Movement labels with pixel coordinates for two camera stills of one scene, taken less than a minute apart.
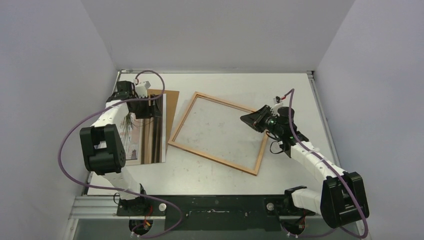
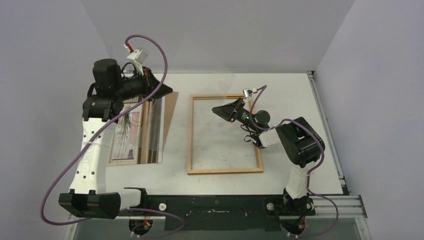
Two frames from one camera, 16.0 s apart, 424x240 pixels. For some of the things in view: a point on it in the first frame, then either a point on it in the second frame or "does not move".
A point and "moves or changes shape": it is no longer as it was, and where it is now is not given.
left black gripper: (152, 111) → (153, 82)
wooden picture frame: (244, 169) moves or changes shape
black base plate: (214, 213) does not move
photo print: (145, 139) does not move
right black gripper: (260, 117) → (237, 109)
